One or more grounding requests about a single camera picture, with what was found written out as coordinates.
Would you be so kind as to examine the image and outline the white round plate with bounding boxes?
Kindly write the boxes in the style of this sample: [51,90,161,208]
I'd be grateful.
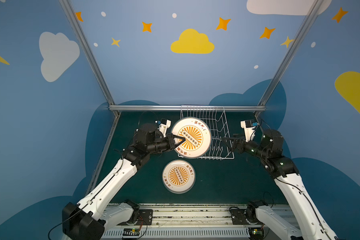
[162,160,196,194]
[172,117,212,159]

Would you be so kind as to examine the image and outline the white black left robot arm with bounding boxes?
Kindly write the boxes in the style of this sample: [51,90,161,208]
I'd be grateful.
[62,124,186,240]

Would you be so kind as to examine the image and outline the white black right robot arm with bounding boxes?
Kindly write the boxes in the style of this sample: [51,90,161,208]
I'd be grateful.
[223,130,338,240]

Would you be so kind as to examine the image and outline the right small circuit board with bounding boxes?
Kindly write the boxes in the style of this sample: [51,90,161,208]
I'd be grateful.
[249,228,264,240]

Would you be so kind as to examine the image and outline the small circuit board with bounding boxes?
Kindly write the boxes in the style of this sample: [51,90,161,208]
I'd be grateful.
[122,228,140,240]
[249,228,264,240]

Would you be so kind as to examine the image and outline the left small circuit board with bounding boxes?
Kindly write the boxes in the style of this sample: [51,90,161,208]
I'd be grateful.
[122,228,140,240]

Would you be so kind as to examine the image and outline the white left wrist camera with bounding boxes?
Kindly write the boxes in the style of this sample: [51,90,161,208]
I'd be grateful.
[159,119,171,137]

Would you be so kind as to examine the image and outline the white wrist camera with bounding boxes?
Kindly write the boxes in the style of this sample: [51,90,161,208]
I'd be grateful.
[159,119,171,137]
[241,120,258,142]

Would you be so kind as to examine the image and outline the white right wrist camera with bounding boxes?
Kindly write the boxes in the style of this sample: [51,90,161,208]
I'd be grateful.
[241,120,258,142]

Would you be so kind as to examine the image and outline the white wire dish rack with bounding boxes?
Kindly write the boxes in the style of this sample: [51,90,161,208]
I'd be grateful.
[181,105,235,160]

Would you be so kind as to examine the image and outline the aluminium right corner post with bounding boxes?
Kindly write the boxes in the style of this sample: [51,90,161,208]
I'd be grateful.
[254,0,324,118]

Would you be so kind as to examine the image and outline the aluminium corner post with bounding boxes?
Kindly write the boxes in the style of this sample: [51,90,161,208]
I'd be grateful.
[254,0,324,118]
[59,0,115,107]

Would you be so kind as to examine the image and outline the aluminium back frame rail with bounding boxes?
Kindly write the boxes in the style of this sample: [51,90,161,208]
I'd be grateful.
[109,105,266,112]

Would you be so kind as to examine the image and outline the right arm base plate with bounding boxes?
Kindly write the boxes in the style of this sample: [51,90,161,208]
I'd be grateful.
[229,207,259,225]

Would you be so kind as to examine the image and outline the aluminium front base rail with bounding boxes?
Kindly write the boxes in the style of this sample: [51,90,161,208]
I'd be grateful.
[61,203,322,240]

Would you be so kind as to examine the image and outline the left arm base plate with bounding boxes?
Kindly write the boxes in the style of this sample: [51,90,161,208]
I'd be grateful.
[119,209,153,226]

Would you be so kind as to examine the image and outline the aluminium left corner post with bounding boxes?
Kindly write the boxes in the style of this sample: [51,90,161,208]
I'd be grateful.
[59,0,115,107]

